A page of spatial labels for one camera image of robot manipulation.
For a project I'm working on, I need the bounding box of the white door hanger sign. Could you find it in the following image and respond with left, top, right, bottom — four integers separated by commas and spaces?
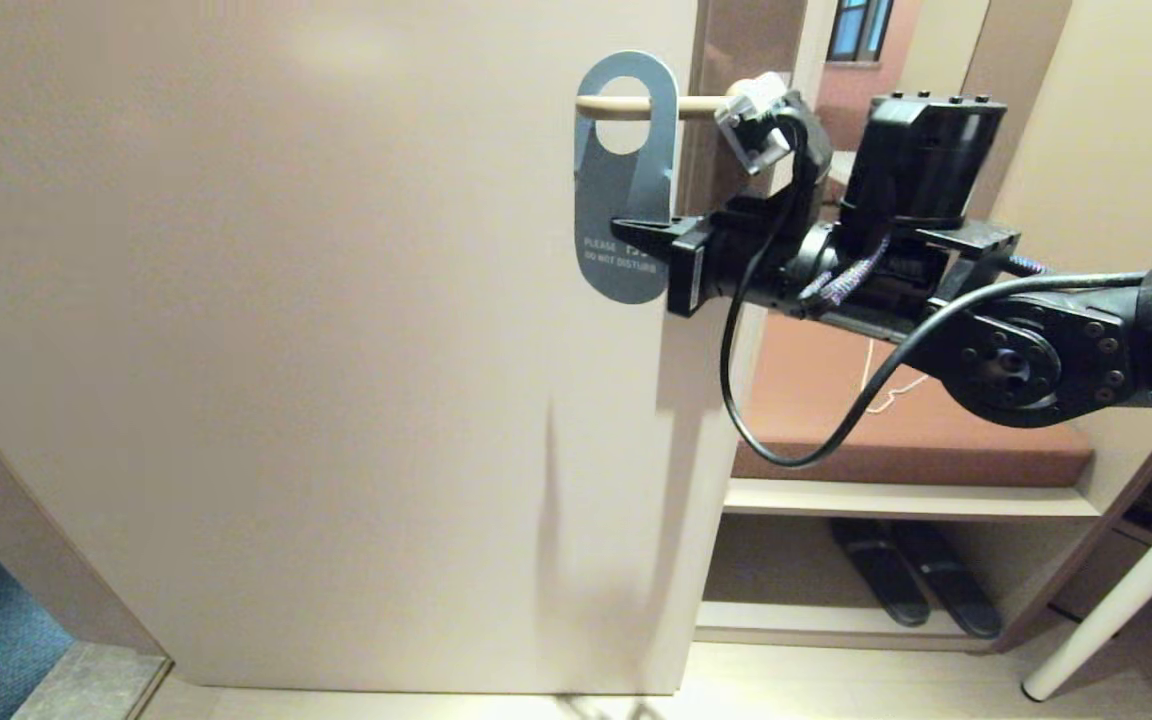
574, 50, 681, 305

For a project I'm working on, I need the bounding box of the beige room door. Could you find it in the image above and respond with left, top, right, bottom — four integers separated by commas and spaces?
0, 0, 832, 698

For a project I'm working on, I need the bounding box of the brown bench cushion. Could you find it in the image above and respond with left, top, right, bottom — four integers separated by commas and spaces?
731, 310, 1094, 489

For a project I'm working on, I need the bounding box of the white bench shelf unit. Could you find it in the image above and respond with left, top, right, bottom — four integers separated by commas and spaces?
694, 478, 1102, 653

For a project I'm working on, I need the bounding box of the dark slipper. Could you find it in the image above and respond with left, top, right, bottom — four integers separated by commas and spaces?
829, 518, 931, 629
886, 520, 1002, 641

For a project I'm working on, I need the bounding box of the white table leg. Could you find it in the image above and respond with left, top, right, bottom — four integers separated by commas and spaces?
1021, 470, 1152, 703

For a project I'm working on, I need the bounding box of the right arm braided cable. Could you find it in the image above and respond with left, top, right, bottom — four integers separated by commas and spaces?
801, 235, 1047, 306

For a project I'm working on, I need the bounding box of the black rubber cable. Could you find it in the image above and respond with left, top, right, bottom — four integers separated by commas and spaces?
719, 115, 1152, 469

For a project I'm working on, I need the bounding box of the beige lever door handle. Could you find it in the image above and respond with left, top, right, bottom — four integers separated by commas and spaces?
576, 80, 767, 123

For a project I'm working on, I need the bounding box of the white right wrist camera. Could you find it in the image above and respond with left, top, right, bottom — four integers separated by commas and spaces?
716, 72, 797, 176

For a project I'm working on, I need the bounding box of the white wire clothes hanger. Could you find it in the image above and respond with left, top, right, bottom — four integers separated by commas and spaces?
864, 338, 929, 414

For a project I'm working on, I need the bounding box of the wall mirror with beige frame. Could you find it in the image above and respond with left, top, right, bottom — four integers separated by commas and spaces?
796, 0, 1072, 261

